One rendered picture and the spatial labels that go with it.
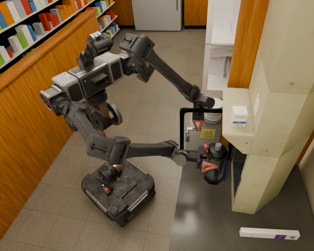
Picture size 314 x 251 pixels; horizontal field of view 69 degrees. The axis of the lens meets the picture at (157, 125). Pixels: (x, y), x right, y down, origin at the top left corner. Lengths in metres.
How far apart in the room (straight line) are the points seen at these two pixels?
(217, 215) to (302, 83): 0.82
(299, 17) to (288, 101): 0.25
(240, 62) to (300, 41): 0.46
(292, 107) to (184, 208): 0.79
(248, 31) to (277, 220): 0.94
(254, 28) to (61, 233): 2.27
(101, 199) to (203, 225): 1.21
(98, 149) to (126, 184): 1.43
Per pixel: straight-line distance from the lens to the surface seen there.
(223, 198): 1.40
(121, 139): 0.89
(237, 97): 1.09
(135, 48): 1.04
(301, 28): 0.72
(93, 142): 0.87
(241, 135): 0.91
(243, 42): 1.11
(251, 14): 1.07
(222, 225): 1.33
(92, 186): 2.39
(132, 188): 2.25
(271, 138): 0.93
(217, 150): 1.14
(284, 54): 0.74
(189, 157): 1.18
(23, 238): 2.70
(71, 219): 2.57
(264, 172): 1.08
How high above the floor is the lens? 2.14
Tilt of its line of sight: 43 degrees down
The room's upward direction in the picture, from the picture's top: 6 degrees counter-clockwise
